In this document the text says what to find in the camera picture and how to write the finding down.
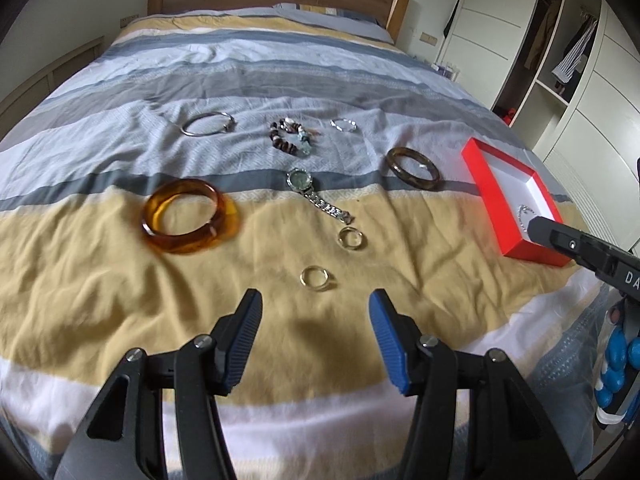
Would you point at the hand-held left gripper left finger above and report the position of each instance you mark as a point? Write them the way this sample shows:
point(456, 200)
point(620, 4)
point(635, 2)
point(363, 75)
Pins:
point(240, 340)

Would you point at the cream wardrobe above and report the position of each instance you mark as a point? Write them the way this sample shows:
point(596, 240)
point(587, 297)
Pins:
point(500, 20)

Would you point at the thin silver bangle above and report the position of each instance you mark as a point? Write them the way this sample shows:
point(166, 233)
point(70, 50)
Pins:
point(192, 133)

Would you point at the red item in wardrobe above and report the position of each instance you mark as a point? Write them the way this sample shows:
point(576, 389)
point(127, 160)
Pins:
point(507, 116)

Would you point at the dark brown bangle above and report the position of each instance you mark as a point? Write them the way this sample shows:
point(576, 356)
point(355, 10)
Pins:
point(400, 170)

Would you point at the cream window bench cabinet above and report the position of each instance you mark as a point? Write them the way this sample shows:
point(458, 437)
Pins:
point(45, 80)

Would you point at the bedside clutter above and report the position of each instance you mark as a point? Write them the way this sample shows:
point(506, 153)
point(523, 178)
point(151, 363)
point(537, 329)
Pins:
point(446, 68)

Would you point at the blue grey pillow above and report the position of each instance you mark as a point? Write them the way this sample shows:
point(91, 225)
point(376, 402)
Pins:
point(345, 20)

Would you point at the striped hanging shirt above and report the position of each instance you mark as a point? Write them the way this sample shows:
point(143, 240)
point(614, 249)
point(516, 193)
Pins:
point(575, 55)

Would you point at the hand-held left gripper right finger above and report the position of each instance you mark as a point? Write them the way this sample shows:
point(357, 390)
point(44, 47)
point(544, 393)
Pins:
point(387, 340)

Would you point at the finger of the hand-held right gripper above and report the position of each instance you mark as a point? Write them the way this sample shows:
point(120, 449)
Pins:
point(550, 234)

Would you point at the red jewelry box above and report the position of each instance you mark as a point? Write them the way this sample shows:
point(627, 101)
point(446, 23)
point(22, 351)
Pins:
point(515, 205)

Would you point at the striped duvet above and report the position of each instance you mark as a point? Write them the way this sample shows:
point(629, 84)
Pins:
point(100, 270)

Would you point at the silver wristwatch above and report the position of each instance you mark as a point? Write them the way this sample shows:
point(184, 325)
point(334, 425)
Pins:
point(301, 180)

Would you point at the wall socket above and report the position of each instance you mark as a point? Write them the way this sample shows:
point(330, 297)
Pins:
point(429, 38)
point(129, 20)

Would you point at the amber resin bangle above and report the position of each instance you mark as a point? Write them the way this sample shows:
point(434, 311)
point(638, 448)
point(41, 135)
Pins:
point(152, 227)

